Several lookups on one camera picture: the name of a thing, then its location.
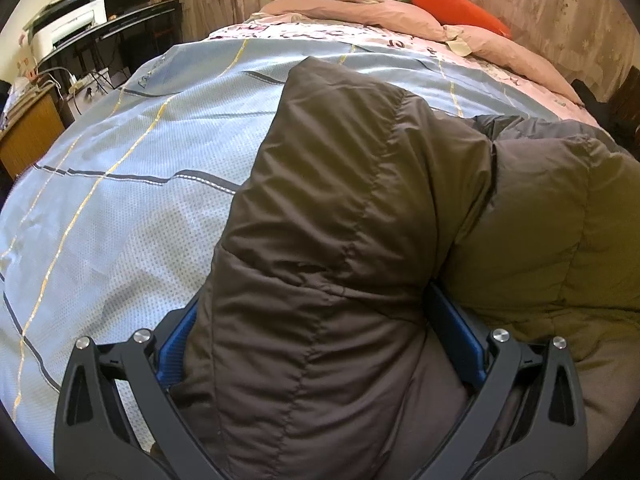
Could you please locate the wooden cabinet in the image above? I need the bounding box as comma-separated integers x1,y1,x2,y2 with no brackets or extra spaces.
0,82,66,181

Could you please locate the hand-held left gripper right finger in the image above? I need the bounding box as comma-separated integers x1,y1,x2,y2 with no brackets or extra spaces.
416,280,589,480

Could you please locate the black desk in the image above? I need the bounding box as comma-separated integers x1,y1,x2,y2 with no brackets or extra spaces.
37,0,183,106

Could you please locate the orange carrot plush toy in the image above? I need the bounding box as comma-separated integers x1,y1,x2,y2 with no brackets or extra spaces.
396,0,513,38

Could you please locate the white power strip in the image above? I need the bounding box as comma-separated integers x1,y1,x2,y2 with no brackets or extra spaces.
67,67,113,93

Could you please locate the light blue bed sheet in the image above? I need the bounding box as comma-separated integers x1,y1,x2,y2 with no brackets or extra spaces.
0,37,483,441

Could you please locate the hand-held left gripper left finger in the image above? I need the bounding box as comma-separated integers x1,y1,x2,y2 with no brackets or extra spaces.
53,294,232,480

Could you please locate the beige lace curtain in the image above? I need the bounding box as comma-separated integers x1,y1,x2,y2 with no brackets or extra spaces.
150,0,640,91

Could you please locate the white printer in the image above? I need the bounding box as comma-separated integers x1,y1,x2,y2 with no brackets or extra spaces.
26,0,108,50

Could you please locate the pink floral duvet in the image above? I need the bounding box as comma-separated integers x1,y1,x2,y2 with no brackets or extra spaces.
207,0,601,126

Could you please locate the brown padded jacket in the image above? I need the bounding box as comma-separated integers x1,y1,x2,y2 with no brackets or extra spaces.
172,56,640,480

